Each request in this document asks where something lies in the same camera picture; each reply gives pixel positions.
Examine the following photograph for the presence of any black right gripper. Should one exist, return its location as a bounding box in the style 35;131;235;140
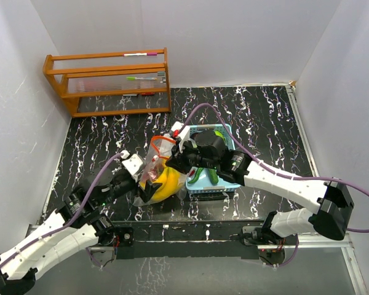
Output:
165;137;218;175

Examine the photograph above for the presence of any clear zip top bag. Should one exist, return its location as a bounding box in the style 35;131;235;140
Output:
133;133;187;207

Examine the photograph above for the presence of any red grape bunch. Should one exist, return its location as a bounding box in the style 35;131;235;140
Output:
142;167;164;182

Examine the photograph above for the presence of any yellow banana bunch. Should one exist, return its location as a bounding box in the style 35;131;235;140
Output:
140;165;185;204

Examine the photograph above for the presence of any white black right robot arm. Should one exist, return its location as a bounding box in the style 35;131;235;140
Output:
166;131;354;244

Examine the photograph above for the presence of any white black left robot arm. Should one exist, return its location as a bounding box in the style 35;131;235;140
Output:
0;168;161;294

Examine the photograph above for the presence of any light green round fruit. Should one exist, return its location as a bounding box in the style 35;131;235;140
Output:
214;130;226;142

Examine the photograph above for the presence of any green chili pepper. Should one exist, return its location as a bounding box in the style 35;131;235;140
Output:
188;168;204;184

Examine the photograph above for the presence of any light blue plastic basket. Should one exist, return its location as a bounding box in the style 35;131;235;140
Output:
185;124;240;194

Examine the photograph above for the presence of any small grey clip box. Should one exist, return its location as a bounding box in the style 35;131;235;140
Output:
157;71;167;84

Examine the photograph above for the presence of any orange wooden shelf rack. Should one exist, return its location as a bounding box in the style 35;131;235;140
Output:
42;48;172;118

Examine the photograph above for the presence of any green white marker pen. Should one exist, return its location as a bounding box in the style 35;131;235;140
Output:
126;76;157;81

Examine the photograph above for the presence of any pink white marker pen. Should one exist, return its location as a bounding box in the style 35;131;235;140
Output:
123;52;158;57

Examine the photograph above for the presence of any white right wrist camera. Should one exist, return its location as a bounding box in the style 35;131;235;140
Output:
169;121;191;152

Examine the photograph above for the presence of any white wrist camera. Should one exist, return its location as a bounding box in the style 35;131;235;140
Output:
169;121;191;152
120;150;145;182

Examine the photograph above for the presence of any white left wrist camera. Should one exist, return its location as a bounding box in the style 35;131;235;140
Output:
120;150;145;182

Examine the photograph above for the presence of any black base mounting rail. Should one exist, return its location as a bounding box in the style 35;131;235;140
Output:
79;219;299;261

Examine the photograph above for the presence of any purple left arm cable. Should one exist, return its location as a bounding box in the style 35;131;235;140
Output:
0;152;125;282

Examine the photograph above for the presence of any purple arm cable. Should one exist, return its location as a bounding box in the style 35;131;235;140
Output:
181;103;369;233
0;152;125;282

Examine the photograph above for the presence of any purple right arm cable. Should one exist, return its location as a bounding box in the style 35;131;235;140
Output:
181;103;369;233

